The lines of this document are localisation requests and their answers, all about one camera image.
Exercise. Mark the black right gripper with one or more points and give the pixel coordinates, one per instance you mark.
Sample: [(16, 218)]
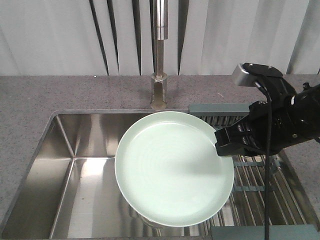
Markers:
[(268, 127)]

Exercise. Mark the pale green round plate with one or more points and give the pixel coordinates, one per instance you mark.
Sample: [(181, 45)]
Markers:
[(168, 170)]

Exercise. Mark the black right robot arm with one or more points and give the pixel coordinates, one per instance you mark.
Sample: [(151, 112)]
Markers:
[(304, 109)]

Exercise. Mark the grey roll-up dish rack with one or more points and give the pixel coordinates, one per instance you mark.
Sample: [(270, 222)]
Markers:
[(242, 217)]

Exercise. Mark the stainless steel faucet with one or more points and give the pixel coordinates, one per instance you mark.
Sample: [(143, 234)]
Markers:
[(160, 34)]

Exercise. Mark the stainless steel sink basin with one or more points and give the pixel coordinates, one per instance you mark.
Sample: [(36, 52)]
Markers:
[(70, 191)]

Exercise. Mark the white pleated curtain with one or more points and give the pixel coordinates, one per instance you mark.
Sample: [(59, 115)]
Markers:
[(114, 37)]

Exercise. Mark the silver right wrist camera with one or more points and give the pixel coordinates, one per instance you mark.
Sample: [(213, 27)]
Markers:
[(245, 74)]

